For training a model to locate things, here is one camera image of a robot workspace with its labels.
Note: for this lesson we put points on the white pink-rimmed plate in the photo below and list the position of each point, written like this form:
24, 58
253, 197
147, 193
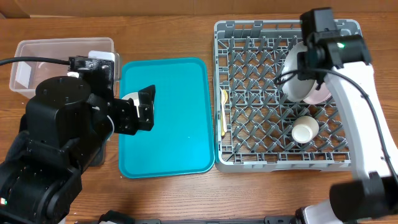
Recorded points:
317, 96

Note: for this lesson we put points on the clear plastic waste bin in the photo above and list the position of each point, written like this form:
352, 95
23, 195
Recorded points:
25, 76

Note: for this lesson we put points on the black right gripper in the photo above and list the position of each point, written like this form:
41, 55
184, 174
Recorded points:
309, 76

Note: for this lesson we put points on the light grey plate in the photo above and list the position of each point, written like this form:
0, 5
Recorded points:
296, 90

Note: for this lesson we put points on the grey dishwasher rack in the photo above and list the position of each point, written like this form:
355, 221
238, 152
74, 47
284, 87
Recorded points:
249, 59

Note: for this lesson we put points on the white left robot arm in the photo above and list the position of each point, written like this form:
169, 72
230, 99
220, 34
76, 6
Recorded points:
65, 126

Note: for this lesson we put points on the black waste tray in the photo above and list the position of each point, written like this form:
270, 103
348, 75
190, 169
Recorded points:
99, 158

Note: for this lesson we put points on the cream plastic cup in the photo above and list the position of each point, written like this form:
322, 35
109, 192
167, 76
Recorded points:
305, 128

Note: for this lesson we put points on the yellow plastic spoon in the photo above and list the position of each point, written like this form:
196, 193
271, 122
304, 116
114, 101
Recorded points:
224, 98

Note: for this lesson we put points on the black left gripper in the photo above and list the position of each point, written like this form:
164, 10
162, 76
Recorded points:
128, 124

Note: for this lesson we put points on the grey bowl of rice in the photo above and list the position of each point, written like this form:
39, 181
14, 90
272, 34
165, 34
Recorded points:
140, 98

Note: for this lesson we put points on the teal plastic tray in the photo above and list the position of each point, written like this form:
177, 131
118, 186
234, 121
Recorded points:
181, 140

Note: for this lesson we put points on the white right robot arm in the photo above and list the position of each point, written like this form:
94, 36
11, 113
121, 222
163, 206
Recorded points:
343, 64

